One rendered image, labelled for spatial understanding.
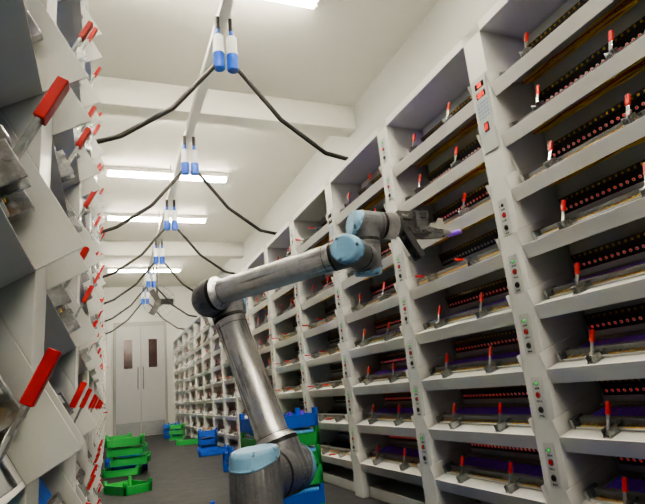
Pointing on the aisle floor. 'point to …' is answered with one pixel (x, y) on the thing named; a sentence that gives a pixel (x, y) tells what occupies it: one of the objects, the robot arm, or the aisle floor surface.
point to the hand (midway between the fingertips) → (446, 235)
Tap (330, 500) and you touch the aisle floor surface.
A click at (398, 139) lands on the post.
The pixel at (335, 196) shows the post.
